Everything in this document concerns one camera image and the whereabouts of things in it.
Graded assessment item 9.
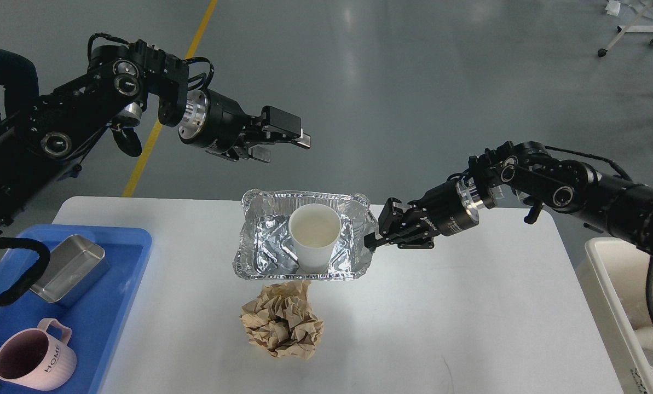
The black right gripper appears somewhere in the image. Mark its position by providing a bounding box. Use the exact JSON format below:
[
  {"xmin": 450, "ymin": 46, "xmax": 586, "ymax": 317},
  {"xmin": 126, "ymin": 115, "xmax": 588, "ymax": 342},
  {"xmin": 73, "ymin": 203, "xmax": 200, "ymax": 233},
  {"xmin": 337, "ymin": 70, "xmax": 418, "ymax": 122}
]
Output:
[{"xmin": 364, "ymin": 179, "xmax": 479, "ymax": 251}]

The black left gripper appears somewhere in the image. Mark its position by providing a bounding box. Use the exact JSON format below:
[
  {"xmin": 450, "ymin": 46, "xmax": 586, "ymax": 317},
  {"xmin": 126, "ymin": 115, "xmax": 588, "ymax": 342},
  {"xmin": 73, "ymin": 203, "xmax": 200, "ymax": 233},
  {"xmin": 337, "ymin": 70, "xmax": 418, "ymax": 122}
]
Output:
[{"xmin": 178, "ymin": 88, "xmax": 311, "ymax": 164}]

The white paper cup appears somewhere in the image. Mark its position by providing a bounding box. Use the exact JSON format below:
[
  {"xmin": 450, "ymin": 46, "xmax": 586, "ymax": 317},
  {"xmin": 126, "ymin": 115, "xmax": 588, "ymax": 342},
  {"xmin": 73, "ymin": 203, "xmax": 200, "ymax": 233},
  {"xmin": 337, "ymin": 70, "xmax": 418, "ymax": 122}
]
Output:
[{"xmin": 288, "ymin": 204, "xmax": 342, "ymax": 274}]

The aluminium foil tray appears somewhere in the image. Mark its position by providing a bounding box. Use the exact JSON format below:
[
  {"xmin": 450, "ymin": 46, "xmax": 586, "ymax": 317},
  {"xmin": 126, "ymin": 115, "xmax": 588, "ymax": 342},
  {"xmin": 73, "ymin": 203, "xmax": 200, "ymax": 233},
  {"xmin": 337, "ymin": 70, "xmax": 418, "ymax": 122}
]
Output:
[{"xmin": 232, "ymin": 189, "xmax": 377, "ymax": 281}]

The brown paper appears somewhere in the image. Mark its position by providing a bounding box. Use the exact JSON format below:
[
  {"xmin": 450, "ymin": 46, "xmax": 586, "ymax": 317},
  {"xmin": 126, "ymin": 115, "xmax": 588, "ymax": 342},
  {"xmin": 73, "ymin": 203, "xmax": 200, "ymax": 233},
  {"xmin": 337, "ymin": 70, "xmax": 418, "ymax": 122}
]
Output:
[{"xmin": 240, "ymin": 280, "xmax": 324, "ymax": 360}]

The stainless steel rectangular container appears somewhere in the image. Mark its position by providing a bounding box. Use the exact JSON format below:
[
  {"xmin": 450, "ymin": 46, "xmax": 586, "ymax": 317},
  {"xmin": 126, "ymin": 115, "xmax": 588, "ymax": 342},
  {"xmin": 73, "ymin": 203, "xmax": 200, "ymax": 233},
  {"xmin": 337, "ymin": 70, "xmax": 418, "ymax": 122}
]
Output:
[{"xmin": 30, "ymin": 234, "xmax": 111, "ymax": 308}]

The pink ribbed mug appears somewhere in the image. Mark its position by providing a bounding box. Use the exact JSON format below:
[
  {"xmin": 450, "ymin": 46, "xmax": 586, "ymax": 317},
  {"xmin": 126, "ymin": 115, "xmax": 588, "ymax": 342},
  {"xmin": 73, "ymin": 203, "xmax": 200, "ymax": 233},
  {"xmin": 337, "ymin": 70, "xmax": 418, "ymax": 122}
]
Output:
[{"xmin": 0, "ymin": 318, "xmax": 78, "ymax": 391}]

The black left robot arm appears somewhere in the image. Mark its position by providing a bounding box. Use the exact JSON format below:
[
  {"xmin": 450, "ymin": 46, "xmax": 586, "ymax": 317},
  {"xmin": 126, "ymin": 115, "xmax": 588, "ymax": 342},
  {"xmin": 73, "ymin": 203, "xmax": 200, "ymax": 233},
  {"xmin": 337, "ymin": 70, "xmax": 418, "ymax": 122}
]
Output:
[{"xmin": 0, "ymin": 33, "xmax": 311, "ymax": 306}]

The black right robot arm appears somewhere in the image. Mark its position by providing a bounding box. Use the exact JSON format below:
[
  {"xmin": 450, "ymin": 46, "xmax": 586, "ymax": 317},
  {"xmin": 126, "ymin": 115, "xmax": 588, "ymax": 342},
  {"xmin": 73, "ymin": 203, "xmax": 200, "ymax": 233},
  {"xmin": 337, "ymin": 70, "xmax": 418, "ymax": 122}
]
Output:
[{"xmin": 364, "ymin": 141, "xmax": 653, "ymax": 325}]

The clear floor plate left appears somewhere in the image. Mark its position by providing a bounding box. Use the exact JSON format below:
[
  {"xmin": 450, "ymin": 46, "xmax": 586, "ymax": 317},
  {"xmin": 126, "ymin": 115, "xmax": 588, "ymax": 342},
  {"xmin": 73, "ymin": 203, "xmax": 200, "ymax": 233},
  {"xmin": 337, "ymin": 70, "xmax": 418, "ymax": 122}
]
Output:
[{"xmin": 452, "ymin": 182, "xmax": 470, "ymax": 200}]

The beige plastic bin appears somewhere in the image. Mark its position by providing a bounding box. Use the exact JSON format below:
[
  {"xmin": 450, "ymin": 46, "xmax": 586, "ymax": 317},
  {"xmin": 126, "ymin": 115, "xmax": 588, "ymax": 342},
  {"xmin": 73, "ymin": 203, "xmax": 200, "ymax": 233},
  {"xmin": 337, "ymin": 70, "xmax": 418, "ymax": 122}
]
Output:
[{"xmin": 575, "ymin": 237, "xmax": 653, "ymax": 393}]

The white wheeled cart frame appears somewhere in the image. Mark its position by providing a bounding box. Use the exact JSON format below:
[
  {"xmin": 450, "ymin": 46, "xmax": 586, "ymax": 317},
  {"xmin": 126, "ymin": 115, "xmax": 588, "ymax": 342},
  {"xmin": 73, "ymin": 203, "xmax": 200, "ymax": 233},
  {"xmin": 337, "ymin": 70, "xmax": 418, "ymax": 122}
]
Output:
[{"xmin": 597, "ymin": 0, "xmax": 653, "ymax": 122}]

